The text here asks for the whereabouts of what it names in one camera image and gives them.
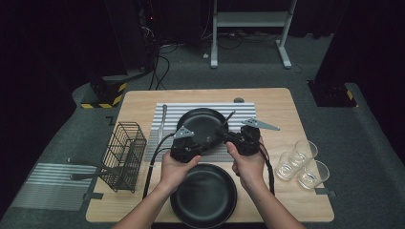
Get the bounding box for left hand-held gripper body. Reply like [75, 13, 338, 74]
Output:
[169, 126, 204, 163]

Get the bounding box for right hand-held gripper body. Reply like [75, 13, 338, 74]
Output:
[235, 117, 281, 156]

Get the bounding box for black plate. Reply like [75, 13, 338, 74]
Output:
[169, 163, 238, 229]
[176, 107, 229, 151]

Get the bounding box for grey table knife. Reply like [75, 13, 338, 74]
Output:
[157, 103, 169, 142]

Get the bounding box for clear drinking glass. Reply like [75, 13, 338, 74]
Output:
[290, 138, 319, 168]
[297, 159, 330, 191]
[275, 151, 302, 182]

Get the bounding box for black wire cutlery basket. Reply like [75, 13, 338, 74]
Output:
[98, 121, 148, 193]

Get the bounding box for person's right hand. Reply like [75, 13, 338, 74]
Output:
[226, 136, 266, 192]

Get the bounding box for person's left hand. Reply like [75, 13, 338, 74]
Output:
[159, 152, 203, 195]

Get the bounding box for grey striped placemat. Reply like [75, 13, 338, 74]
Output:
[17, 162, 98, 212]
[143, 102, 265, 163]

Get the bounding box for black yellow striped stand base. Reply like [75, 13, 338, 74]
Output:
[79, 75, 128, 110]
[307, 79, 359, 109]

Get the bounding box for dark grey utensil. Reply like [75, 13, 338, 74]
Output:
[70, 170, 111, 181]
[67, 156, 120, 175]

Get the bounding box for black equipment rack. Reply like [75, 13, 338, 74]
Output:
[104, 0, 160, 73]

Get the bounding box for right hand-held gripper cable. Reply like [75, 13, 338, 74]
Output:
[259, 142, 276, 197]

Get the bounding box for hand-held gripper cable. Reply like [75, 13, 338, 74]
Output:
[142, 133, 176, 199]
[259, 142, 276, 197]

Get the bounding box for left hand-held gripper cable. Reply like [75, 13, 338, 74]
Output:
[142, 133, 176, 199]

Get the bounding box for black floor cables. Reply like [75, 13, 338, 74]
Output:
[148, 41, 172, 92]

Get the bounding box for white desk frame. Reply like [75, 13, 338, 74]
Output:
[209, 0, 299, 70]

